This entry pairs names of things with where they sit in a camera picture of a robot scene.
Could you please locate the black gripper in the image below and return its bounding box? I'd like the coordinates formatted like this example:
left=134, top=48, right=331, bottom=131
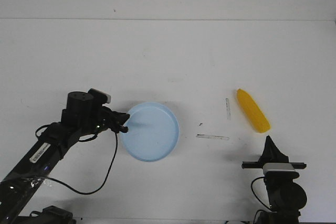
left=99, top=106, right=130, bottom=133
left=241, top=135, right=307, bottom=169

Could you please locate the yellow corn cob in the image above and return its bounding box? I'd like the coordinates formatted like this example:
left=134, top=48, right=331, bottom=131
left=236, top=89, right=271, bottom=133

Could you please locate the light blue round plate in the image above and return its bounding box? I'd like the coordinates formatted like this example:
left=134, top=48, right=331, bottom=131
left=120, top=102, right=180, bottom=162

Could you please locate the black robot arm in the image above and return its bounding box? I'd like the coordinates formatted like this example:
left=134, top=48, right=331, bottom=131
left=241, top=135, right=307, bottom=223
left=1, top=89, right=130, bottom=223

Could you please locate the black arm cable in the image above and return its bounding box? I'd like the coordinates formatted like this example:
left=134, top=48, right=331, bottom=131
left=250, top=176, right=271, bottom=209
left=35, top=124, right=118, bottom=195

